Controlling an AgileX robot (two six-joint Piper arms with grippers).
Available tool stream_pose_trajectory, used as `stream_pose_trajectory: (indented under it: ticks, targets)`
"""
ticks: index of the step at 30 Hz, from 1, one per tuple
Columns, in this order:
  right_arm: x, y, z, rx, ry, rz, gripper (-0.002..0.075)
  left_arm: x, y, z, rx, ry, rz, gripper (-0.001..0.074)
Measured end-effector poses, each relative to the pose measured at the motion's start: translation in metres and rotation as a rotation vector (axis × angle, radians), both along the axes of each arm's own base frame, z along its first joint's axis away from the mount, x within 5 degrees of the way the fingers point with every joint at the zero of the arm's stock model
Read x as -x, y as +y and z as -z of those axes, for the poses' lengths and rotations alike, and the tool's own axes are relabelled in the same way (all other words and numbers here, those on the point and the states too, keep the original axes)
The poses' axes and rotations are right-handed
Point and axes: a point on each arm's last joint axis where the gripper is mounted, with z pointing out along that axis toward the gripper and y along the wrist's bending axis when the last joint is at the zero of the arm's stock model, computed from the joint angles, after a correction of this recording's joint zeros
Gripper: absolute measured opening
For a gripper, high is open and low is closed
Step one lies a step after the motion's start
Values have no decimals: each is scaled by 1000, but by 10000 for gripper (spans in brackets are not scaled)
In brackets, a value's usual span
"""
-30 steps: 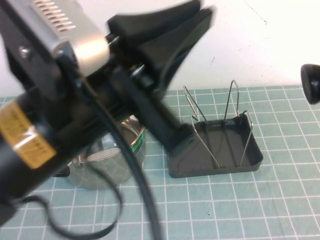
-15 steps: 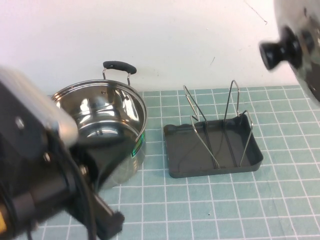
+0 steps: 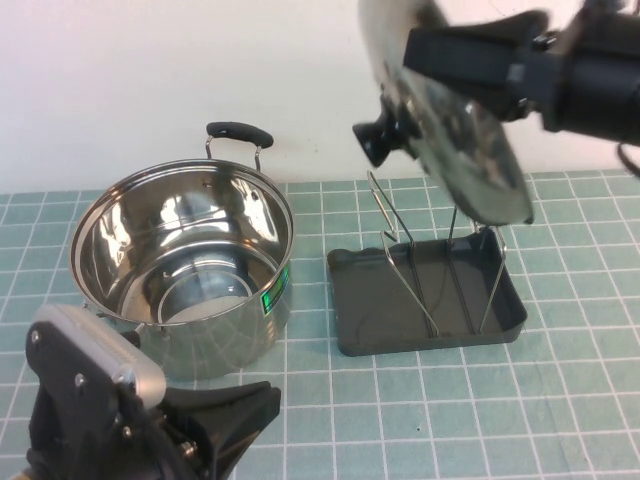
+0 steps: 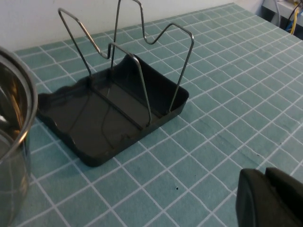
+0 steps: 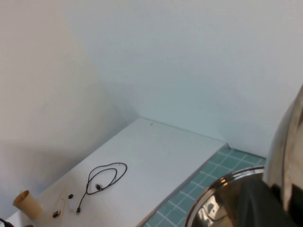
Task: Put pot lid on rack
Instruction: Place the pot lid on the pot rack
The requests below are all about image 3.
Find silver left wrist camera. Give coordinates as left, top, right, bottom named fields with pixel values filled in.
left=34, top=303, right=167, bottom=407

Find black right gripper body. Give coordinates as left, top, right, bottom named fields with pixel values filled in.
left=509, top=19, right=571, bottom=119

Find steel pot lid black knob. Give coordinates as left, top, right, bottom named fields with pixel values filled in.
left=352, top=0, right=535, bottom=226

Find metal wire lid rack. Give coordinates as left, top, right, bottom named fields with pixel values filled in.
left=366, top=169, right=506, bottom=337

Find stainless steel pot black handles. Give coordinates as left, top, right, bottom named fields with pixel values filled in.
left=68, top=121, right=296, bottom=384

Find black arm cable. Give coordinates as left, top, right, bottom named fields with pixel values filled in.
left=613, top=139, right=640, bottom=177

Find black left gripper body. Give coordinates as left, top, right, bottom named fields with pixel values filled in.
left=24, top=319, right=221, bottom=480

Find teal grid tablecloth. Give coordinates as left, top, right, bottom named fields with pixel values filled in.
left=0, top=169, right=640, bottom=480

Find black tray wire lid rack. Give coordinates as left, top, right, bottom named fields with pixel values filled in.
left=325, top=232, right=529, bottom=357

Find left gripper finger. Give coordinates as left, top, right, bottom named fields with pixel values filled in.
left=167, top=380, right=281, bottom=426
left=209, top=399, right=280, bottom=480

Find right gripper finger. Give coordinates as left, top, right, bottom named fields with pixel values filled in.
left=417, top=0, right=540, bottom=44

